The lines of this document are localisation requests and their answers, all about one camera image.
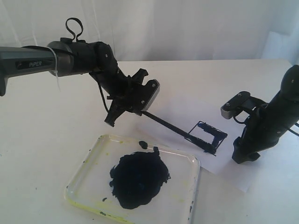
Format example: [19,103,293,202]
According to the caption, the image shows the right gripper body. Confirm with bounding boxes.
[232,104,286,164]

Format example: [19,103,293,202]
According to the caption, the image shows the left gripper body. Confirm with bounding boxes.
[104,69,148,126]

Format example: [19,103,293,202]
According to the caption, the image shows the white paper sheet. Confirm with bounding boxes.
[137,95,277,196]

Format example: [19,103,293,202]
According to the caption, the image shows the black paintbrush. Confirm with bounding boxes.
[142,111,215,155]

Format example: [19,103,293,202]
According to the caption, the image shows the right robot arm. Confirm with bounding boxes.
[227,65,299,164]

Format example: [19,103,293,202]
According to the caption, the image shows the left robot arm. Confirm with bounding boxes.
[0,39,153,126]

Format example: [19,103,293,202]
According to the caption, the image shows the dark blue paint blob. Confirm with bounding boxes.
[109,146,171,210]

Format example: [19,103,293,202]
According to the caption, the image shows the clear plastic paint tray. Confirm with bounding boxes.
[64,134,200,224]

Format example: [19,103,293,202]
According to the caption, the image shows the white backdrop curtain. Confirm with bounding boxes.
[0,0,299,64]

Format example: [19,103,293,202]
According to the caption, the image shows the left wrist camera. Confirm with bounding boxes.
[139,79,160,111]

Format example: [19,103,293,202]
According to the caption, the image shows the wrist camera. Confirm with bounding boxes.
[221,91,267,119]
[139,79,160,111]

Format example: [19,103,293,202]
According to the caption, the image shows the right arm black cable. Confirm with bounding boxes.
[232,109,299,137]

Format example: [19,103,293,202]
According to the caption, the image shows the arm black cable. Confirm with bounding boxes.
[65,17,110,112]
[232,109,299,137]

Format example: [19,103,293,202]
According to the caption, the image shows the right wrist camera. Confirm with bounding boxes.
[221,91,267,119]

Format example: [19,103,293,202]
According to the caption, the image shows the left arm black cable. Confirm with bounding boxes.
[65,17,110,112]

